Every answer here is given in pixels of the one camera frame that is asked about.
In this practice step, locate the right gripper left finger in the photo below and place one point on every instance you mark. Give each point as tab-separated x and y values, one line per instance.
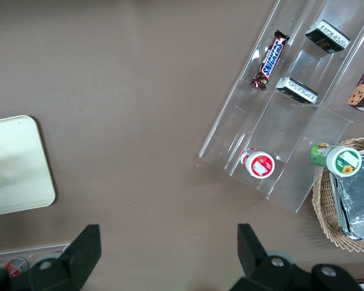
76	266

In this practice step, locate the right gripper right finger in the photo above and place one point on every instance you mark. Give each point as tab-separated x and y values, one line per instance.
261	272

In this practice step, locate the light wicker basket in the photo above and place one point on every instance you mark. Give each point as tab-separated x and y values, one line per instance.
324	212

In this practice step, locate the beige plastic serving tray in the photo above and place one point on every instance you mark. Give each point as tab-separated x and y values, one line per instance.
21	163

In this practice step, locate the clear acrylic bottle rack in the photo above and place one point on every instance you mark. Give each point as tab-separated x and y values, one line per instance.
33	250

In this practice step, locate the red cola bottle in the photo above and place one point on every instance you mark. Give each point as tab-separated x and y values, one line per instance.
16	266

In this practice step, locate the red yoghurt bottle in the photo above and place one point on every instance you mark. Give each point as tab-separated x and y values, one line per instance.
261	165

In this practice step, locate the aluminium foil container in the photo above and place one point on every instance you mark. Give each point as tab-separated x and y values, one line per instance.
361	200

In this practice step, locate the green yoghurt bottle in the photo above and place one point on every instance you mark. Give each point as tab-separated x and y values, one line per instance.
342	160

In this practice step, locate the clear acrylic stepped display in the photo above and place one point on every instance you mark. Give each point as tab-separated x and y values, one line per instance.
291	136

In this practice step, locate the black chocolate box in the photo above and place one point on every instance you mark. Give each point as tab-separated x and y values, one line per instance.
296	91
327	37

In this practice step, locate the brown table cloth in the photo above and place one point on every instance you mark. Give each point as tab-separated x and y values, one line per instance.
139	91

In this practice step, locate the Snickers chocolate bar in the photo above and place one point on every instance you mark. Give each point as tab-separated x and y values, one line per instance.
271	59

